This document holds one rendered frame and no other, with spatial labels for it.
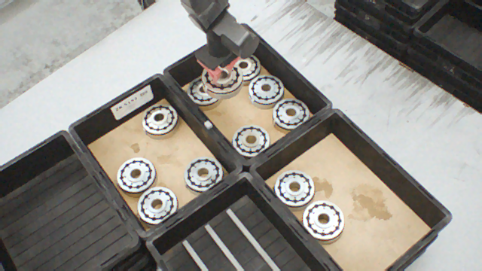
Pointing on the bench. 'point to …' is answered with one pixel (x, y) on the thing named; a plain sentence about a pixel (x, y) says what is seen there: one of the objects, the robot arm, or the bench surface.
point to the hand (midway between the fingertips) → (221, 72)
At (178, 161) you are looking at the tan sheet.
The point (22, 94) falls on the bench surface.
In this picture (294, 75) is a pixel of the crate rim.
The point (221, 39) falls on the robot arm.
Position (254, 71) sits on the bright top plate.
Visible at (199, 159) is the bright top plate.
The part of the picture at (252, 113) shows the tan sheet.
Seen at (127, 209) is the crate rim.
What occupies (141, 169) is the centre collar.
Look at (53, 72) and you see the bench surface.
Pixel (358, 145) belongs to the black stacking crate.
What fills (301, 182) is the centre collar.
